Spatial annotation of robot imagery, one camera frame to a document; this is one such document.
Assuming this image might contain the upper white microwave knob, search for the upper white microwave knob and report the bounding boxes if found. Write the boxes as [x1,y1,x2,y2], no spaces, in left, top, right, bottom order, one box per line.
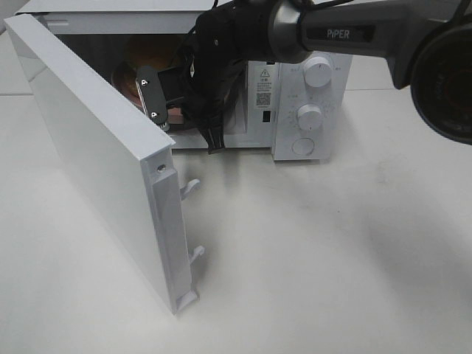
[303,56,333,88]

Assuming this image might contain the white microwave door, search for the white microwave door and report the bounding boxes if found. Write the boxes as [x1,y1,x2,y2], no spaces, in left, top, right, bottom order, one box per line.
[6,14,204,313]

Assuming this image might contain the white microwave knob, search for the white microwave knob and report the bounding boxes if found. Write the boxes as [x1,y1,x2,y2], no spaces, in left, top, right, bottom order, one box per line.
[303,56,333,88]
[296,104,323,131]

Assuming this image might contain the burger with lettuce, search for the burger with lettuce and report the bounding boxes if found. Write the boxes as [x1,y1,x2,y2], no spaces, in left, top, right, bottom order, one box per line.
[124,34,182,70]

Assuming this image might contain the pink round plate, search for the pink round plate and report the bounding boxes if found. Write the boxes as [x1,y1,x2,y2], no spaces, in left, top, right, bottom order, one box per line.
[110,60,237,133]

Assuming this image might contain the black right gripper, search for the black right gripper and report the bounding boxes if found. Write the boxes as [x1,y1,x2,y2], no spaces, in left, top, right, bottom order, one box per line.
[162,62,243,154]

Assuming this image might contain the lower white microwave knob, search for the lower white microwave knob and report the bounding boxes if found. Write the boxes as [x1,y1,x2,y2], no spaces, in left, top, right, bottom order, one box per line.
[296,104,323,131]

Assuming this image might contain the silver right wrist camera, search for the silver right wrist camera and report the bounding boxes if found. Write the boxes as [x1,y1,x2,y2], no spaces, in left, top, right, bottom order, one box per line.
[136,66,170,131]

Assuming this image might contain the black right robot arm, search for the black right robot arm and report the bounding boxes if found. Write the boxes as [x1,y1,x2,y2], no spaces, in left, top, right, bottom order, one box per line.
[180,1,471,153]

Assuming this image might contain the round white door button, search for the round white door button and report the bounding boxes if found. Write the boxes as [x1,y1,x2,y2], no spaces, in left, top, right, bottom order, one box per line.
[291,138,315,156]

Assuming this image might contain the black camera cable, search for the black camera cable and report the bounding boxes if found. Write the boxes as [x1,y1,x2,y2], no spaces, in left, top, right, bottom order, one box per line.
[167,0,222,74]

